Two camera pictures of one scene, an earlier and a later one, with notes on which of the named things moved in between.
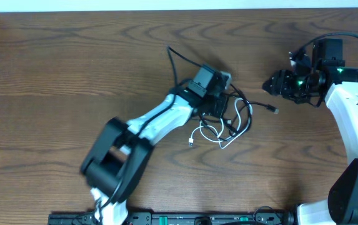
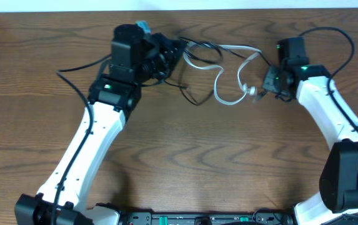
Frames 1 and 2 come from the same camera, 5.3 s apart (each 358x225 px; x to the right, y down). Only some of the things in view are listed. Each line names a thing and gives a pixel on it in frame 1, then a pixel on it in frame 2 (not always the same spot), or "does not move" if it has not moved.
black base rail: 177,219 does not move
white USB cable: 232,138 -> 250,90
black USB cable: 250,104 -> 218,48
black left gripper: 221,104 -> 169,52
